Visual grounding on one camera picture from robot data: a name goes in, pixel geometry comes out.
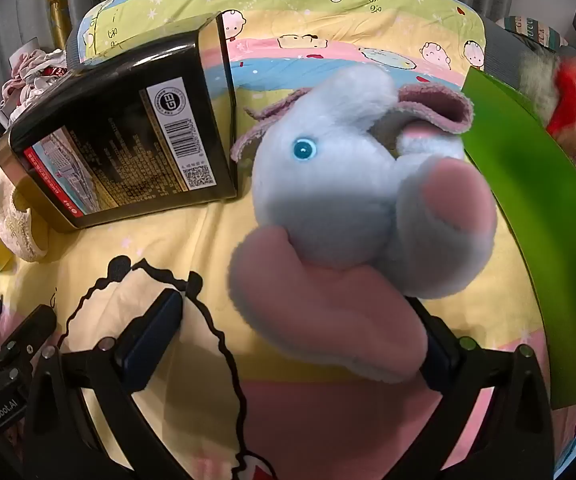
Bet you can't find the pale fleece dish cloth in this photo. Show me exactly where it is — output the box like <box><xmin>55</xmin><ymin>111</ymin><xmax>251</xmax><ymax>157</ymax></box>
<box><xmin>0</xmin><ymin>180</ymin><xmax>49</xmax><ymax>263</ymax></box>

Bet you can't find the pile of pink white clothes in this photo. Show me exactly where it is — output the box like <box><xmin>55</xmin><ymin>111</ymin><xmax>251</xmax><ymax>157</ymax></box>
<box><xmin>2</xmin><ymin>50</ymin><xmax>76</xmax><ymax>111</ymax></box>

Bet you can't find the patterned throw pillow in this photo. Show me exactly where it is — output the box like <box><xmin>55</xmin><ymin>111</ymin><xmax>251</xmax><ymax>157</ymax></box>
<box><xmin>502</xmin><ymin>16</ymin><xmax>568</xmax><ymax>51</ymax></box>

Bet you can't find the black and gold box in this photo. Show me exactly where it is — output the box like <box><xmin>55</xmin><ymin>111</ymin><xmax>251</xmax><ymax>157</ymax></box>
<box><xmin>0</xmin><ymin>11</ymin><xmax>239</xmax><ymax>233</ymax></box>

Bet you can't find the cartoon printed blanket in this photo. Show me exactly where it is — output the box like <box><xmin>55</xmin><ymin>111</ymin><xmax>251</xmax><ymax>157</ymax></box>
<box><xmin>0</xmin><ymin>0</ymin><xmax>576</xmax><ymax>480</ymax></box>

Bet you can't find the green cardboard box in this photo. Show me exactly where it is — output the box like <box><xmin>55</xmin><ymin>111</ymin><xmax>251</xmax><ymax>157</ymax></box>
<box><xmin>462</xmin><ymin>67</ymin><xmax>576</xmax><ymax>410</ymax></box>

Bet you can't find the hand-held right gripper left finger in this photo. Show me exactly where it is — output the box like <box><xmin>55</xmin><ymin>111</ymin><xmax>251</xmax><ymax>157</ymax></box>
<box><xmin>23</xmin><ymin>287</ymin><xmax>193</xmax><ymax>480</ymax></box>

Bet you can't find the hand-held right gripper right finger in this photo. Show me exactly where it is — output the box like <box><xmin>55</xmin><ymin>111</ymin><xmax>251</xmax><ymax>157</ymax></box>
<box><xmin>393</xmin><ymin>297</ymin><xmax>554</xmax><ymax>480</ymax></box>

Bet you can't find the grey pink elephant plush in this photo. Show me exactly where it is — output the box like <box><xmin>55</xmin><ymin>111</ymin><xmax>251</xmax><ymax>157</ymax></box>
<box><xmin>227</xmin><ymin>66</ymin><xmax>498</xmax><ymax>385</ymax></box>

